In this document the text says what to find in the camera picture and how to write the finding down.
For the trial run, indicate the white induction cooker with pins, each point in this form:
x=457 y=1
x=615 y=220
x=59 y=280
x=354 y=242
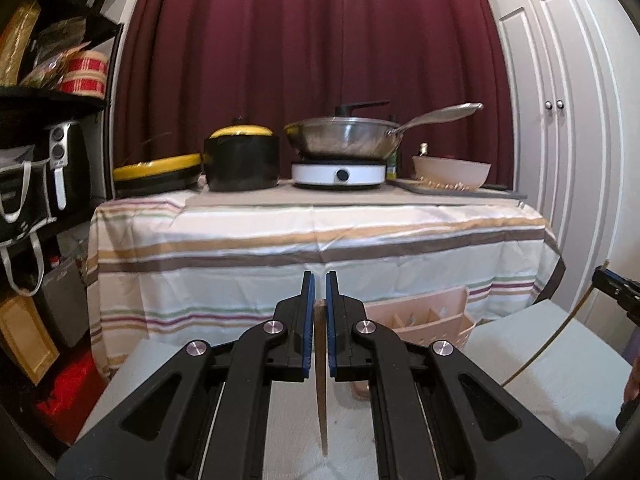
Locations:
x=340 y=174

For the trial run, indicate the red striped round box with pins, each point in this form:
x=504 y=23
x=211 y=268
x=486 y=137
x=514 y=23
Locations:
x=85 y=75

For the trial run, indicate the beaded trivet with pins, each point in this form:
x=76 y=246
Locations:
x=442 y=186

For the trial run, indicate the black shelf unit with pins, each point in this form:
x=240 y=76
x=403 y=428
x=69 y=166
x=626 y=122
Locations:
x=50 y=95

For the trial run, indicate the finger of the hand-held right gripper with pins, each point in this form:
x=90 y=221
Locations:
x=617 y=290

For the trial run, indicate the black pot with yellow lid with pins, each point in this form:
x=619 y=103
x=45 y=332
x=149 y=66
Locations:
x=242 y=162

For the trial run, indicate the flat black pan yellow lid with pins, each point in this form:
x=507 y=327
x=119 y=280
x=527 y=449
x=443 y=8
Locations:
x=155 y=172

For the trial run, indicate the wooden chopstick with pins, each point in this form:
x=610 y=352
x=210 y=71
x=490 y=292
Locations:
x=550 y=340
x=321 y=400

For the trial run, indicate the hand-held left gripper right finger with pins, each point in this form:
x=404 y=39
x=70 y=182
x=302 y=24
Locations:
x=330 y=300

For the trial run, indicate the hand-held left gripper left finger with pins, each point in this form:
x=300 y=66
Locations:
x=310 y=300

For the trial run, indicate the steel wok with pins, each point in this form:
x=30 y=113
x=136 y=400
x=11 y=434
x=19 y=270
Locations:
x=350 y=137

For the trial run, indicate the striped tablecloth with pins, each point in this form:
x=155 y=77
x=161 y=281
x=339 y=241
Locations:
x=210 y=255

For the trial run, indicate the beige bowl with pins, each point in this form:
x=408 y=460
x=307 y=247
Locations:
x=450 y=172

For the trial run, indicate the white wardrobe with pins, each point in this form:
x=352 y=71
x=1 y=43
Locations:
x=565 y=110

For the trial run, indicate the green oil bottle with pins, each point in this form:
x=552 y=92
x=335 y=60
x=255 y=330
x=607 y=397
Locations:
x=391 y=166

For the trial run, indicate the snack packets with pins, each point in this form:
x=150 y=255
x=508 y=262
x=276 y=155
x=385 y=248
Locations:
x=45 y=55

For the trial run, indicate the grey box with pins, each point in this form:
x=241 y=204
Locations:
x=62 y=305

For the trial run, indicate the wooden cutting board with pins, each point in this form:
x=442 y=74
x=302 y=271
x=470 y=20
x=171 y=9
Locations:
x=25 y=340

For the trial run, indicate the pink plastic utensil basket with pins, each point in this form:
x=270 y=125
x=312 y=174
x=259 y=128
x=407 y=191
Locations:
x=425 y=325

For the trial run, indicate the red bag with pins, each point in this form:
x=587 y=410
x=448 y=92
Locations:
x=70 y=395

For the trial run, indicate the black air fryer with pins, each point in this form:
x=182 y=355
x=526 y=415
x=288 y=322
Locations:
x=62 y=160

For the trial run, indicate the grey tray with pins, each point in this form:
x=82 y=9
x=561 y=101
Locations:
x=500 y=193

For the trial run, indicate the maroon curtain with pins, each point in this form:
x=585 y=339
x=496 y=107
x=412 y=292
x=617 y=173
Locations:
x=310 y=50

